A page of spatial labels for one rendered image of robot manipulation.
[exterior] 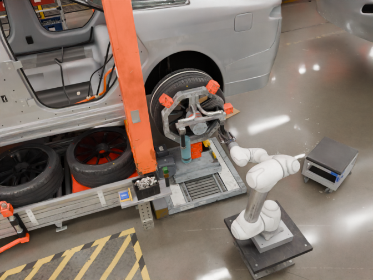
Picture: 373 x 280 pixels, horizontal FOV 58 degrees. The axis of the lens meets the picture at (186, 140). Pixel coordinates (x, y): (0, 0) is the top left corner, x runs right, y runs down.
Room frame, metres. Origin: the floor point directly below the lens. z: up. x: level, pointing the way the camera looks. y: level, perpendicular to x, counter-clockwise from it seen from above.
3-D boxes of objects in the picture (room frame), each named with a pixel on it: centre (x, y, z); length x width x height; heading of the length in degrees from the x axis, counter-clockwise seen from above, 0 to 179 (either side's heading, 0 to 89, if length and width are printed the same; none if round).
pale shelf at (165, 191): (1.89, 0.38, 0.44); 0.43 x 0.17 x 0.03; 105
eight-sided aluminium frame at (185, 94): (2.35, -0.07, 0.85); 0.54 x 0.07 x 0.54; 105
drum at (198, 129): (2.28, -0.09, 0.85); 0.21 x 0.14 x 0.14; 15
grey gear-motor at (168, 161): (2.44, 0.25, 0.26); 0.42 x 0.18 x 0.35; 15
